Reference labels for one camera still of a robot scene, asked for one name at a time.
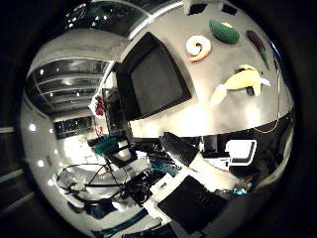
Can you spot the white framed screen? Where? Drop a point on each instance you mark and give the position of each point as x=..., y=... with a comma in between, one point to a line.
x=242, y=151

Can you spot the teal cylinder object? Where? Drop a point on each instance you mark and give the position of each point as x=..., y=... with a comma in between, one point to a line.
x=106, y=146

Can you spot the red hanging object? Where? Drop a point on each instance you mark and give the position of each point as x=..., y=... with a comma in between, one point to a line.
x=99, y=106

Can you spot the orange and white shrimp toy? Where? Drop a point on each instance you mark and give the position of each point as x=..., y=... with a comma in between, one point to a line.
x=205, y=49

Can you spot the black rectangular container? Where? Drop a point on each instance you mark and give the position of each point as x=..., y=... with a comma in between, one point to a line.
x=155, y=79

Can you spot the green knitted avocado toy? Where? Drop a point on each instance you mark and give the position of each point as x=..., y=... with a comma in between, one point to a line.
x=224, y=32

